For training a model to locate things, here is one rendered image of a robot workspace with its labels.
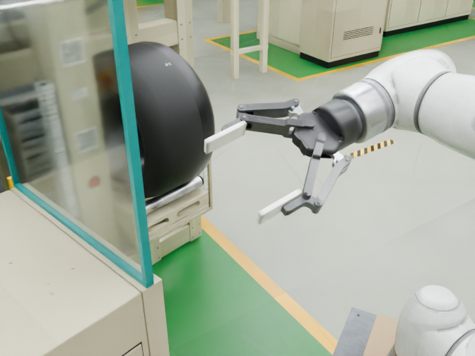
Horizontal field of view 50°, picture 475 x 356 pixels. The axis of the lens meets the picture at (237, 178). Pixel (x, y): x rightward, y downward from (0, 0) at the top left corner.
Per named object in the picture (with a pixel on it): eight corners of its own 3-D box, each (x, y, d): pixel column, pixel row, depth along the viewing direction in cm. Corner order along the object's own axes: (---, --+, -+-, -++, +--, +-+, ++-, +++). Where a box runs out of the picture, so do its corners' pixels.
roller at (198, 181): (134, 223, 183) (133, 212, 181) (126, 218, 186) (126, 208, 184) (204, 186, 205) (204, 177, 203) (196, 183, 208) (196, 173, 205)
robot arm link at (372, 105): (347, 104, 86) (319, 118, 84) (362, 66, 78) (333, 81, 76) (382, 141, 83) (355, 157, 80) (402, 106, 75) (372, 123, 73)
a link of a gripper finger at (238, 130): (247, 123, 75) (244, 119, 75) (206, 143, 72) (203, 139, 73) (244, 135, 77) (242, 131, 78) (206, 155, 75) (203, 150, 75)
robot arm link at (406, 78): (348, 65, 81) (412, 87, 71) (416, 32, 87) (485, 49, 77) (352, 123, 87) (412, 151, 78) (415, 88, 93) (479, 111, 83)
